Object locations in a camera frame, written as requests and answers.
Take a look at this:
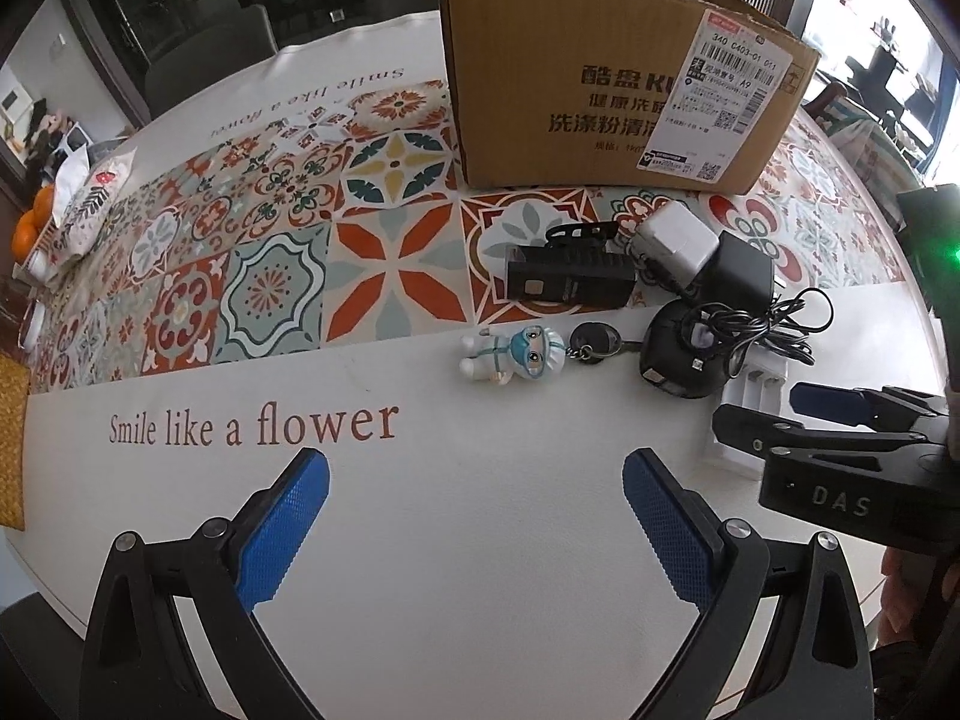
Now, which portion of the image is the white battery charger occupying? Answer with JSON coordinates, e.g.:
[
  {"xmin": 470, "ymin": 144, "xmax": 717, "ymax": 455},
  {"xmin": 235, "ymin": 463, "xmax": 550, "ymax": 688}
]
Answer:
[{"xmin": 706, "ymin": 358, "xmax": 788, "ymax": 481}]

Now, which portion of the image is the black power adapter with cable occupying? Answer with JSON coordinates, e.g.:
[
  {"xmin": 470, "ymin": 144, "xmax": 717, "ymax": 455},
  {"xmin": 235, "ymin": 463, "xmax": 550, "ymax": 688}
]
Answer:
[{"xmin": 680, "ymin": 232, "xmax": 835, "ymax": 379}]

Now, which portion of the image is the white cube power adapter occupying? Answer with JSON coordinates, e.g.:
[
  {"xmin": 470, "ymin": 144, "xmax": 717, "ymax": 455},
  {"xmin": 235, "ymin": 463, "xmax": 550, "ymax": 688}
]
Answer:
[{"xmin": 628, "ymin": 202, "xmax": 719, "ymax": 288}]

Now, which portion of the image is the small astronaut figurine keychain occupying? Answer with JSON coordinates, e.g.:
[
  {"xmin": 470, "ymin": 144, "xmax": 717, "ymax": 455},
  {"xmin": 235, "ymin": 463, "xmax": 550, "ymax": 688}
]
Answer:
[{"xmin": 457, "ymin": 322, "xmax": 643, "ymax": 385}]

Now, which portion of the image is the person right hand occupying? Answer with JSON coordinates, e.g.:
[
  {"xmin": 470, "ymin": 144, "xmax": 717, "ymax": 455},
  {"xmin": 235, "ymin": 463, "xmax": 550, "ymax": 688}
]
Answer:
[{"xmin": 877, "ymin": 548, "xmax": 926, "ymax": 645}]

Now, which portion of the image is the black bike light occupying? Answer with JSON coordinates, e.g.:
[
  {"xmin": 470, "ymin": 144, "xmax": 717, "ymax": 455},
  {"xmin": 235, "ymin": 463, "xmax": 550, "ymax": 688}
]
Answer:
[{"xmin": 505, "ymin": 221, "xmax": 638, "ymax": 309}]

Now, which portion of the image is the striped cushioned chair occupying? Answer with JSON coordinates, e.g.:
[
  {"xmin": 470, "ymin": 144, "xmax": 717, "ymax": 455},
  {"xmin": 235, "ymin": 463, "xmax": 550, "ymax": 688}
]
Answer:
[{"xmin": 802, "ymin": 82, "xmax": 923, "ymax": 193}]

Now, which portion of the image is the woven yellow tissue box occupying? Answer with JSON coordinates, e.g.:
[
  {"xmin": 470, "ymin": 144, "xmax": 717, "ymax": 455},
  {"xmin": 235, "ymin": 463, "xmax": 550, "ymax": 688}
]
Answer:
[{"xmin": 0, "ymin": 355, "xmax": 29, "ymax": 532}]

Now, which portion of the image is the small round jar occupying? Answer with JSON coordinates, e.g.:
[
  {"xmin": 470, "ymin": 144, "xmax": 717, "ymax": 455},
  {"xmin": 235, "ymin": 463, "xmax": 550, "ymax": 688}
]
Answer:
[{"xmin": 18, "ymin": 299, "xmax": 46, "ymax": 355}]

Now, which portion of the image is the brown cardboard box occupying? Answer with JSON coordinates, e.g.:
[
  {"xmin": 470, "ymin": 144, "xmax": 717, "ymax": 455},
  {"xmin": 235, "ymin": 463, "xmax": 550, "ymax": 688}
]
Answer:
[{"xmin": 439, "ymin": 0, "xmax": 818, "ymax": 193}]

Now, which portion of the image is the patterned tile table mat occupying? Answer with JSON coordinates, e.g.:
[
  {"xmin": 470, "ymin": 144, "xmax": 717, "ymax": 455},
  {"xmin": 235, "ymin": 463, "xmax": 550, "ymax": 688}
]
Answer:
[{"xmin": 29, "ymin": 80, "xmax": 903, "ymax": 394}]

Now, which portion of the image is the white snack bag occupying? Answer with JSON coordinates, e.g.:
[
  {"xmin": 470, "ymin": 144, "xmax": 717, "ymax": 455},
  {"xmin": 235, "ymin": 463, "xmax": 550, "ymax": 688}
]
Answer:
[{"xmin": 52, "ymin": 149, "xmax": 137, "ymax": 262}]

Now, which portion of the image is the dark dining chair left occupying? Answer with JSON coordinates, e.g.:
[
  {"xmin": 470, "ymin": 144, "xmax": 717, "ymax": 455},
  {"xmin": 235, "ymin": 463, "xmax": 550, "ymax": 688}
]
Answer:
[{"xmin": 143, "ymin": 5, "xmax": 278, "ymax": 119}]

